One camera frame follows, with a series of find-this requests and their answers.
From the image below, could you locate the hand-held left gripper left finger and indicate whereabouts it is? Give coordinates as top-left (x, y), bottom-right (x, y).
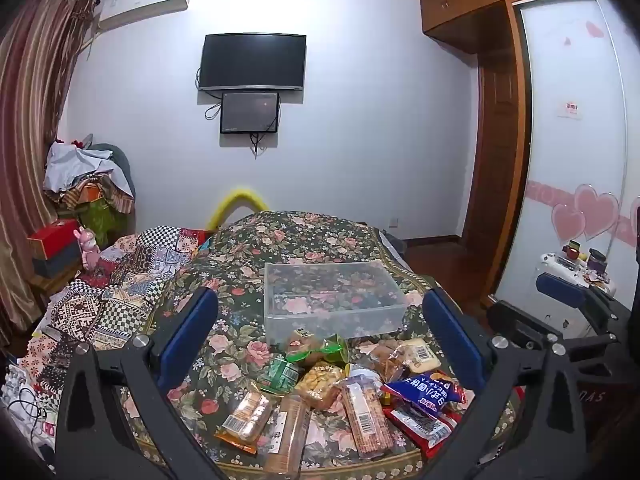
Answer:
top-left (55, 287), bottom-right (221, 480)

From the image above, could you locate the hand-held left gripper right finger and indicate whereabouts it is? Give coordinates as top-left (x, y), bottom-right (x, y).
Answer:
top-left (424, 287), bottom-right (587, 480)

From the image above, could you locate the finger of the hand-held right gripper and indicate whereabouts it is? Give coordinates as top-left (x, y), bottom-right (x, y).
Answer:
top-left (487, 300), bottom-right (568, 357)
top-left (536, 272), bottom-right (632, 332)

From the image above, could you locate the white and yellow snack packet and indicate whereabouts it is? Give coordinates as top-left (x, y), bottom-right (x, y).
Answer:
top-left (400, 338), bottom-right (442, 373)

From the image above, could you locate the blue snack packet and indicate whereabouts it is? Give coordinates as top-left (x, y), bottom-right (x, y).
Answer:
top-left (382, 372), bottom-right (466, 416)

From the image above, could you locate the brown pastry packet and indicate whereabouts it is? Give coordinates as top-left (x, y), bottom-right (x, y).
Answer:
top-left (357, 340), bottom-right (408, 381)

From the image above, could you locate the red snack packet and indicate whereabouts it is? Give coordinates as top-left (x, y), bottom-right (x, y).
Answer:
top-left (385, 402), bottom-right (463, 461)

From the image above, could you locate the clear packet with orange base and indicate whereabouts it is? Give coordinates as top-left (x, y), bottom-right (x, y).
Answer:
top-left (215, 390), bottom-right (275, 456)

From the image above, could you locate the dark green snack packet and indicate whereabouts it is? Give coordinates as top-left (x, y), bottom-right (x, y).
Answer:
top-left (257, 354), bottom-right (301, 395)

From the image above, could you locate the long clear cracker packet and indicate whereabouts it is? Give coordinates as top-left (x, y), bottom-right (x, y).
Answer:
top-left (336, 377), bottom-right (396, 461)

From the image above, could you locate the clear plastic storage box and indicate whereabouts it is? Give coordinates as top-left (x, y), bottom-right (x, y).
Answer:
top-left (263, 261), bottom-right (407, 346)

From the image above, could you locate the long brown biscuit packet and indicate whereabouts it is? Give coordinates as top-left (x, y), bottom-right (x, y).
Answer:
top-left (262, 394), bottom-right (311, 476)

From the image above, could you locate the yellow cracker packet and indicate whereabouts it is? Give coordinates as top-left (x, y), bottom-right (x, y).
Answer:
top-left (294, 362), bottom-right (347, 410)

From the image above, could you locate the white cabinet with trinkets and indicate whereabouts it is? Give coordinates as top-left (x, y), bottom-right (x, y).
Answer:
top-left (537, 252), bottom-right (618, 341)

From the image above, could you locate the pink heart sticker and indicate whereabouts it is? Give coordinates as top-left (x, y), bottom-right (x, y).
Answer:
top-left (574, 183), bottom-right (621, 241)
top-left (551, 202), bottom-right (587, 241)

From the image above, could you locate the patchwork quilt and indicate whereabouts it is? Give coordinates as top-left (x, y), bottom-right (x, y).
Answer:
top-left (20, 225), bottom-right (211, 411)

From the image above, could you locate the small clear snack cup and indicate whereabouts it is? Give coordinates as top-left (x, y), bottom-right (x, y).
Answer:
top-left (350, 367), bottom-right (383, 386)

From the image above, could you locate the white sliding wardrobe door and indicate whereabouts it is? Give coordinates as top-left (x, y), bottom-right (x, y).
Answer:
top-left (492, 0), bottom-right (640, 311)

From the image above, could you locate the pink toy figure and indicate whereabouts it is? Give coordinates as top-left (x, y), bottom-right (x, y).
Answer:
top-left (74, 226), bottom-right (101, 273)

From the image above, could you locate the wooden door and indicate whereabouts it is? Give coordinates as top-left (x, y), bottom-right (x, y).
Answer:
top-left (460, 52), bottom-right (531, 306)

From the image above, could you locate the grey box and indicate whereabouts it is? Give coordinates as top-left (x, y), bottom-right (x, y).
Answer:
top-left (32, 254), bottom-right (83, 279)

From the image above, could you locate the yellow foam tube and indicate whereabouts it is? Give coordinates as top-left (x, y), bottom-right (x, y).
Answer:
top-left (207, 187), bottom-right (271, 233)

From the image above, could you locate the red box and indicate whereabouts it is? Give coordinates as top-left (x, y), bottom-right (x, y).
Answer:
top-left (27, 218), bottom-right (81, 261)

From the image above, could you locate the pile of clothes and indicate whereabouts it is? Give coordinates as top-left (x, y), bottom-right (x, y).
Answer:
top-left (42, 135), bottom-right (136, 211)

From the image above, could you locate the small black monitor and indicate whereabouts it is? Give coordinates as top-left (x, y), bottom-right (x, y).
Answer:
top-left (220, 91), bottom-right (281, 135)

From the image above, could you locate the striped brown curtain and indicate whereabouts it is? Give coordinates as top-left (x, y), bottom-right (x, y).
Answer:
top-left (0, 0), bottom-right (101, 331)

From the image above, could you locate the wooden overhead cabinet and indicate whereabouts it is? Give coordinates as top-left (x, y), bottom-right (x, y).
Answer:
top-left (419, 0), bottom-right (601, 56)

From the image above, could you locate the white air conditioner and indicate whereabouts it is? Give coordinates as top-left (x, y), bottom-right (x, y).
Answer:
top-left (97, 0), bottom-right (193, 33)

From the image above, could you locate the black cable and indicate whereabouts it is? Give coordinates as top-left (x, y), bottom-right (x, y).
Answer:
top-left (2, 385), bottom-right (48, 441)

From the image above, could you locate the black wall television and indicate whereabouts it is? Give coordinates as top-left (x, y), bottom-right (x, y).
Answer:
top-left (197, 33), bottom-right (307, 92)

